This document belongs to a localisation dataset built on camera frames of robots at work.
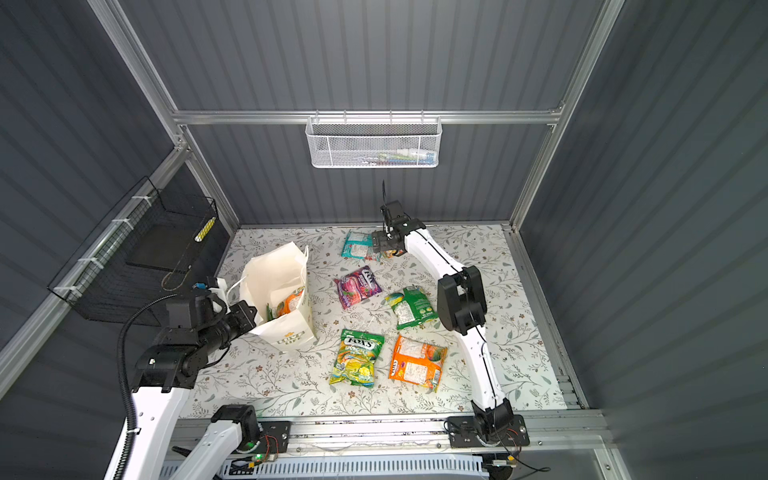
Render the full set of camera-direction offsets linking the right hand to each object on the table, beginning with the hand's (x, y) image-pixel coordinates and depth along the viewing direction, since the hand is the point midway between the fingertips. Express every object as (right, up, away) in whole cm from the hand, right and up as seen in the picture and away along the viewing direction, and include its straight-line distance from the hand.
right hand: (392, 241), depth 102 cm
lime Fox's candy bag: (-10, -34, -18) cm, 40 cm away
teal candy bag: (-12, -1, +8) cm, 15 cm away
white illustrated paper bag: (-37, -14, -8) cm, 41 cm away
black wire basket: (-60, -3, -28) cm, 66 cm away
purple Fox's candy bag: (-12, -15, -3) cm, 20 cm away
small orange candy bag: (-29, -18, -17) cm, 39 cm away
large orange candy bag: (+7, -35, -19) cm, 41 cm away
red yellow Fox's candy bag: (0, -4, -12) cm, 13 cm away
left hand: (-33, -18, -30) cm, 48 cm away
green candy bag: (+6, -22, -8) cm, 24 cm away
